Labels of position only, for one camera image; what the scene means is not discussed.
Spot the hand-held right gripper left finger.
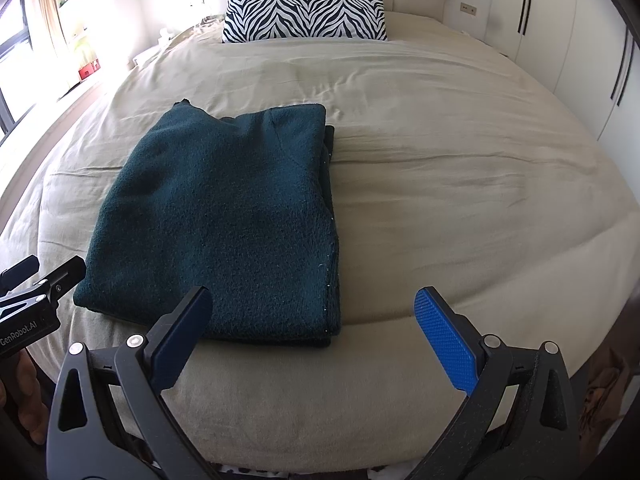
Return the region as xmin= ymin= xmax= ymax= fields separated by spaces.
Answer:
xmin=46 ymin=285 xmax=222 ymax=480

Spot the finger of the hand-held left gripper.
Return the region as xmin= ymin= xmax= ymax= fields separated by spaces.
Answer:
xmin=27 ymin=255 xmax=87 ymax=307
xmin=0 ymin=254 xmax=41 ymax=294

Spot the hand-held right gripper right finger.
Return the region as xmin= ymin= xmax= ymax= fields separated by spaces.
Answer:
xmin=405 ymin=286 xmax=594 ymax=480

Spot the dark teal sweater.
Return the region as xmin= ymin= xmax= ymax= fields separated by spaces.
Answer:
xmin=73 ymin=100 xmax=344 ymax=349

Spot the person's left hand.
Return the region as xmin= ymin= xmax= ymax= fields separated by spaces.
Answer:
xmin=0 ymin=349 xmax=52 ymax=447

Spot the bed with beige sheet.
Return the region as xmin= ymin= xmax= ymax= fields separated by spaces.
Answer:
xmin=0 ymin=10 xmax=640 ymax=472

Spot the beige curtain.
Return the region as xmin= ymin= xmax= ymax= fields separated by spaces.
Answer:
xmin=22 ymin=0 xmax=68 ymax=93

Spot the white wardrobe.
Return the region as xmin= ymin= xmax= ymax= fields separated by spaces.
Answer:
xmin=450 ymin=0 xmax=640 ymax=143

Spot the zebra print pillow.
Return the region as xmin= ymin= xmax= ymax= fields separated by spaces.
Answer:
xmin=221 ymin=0 xmax=389 ymax=44

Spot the window with dark frame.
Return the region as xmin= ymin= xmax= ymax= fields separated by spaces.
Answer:
xmin=0 ymin=0 xmax=38 ymax=147

